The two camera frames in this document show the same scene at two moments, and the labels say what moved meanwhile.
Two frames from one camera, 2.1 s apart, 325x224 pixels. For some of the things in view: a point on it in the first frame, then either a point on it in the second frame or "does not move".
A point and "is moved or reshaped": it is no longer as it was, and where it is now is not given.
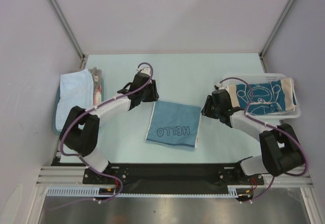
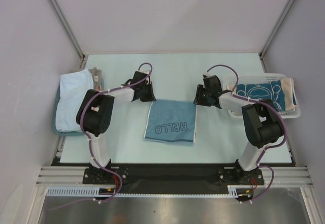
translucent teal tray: [54, 116] does not move
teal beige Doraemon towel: [269, 97] does not move
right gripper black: [208, 107] to [201, 97]
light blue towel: [76, 90] does not move
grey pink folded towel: [97, 77] does not move
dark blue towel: [173, 123] is moved or reshaped
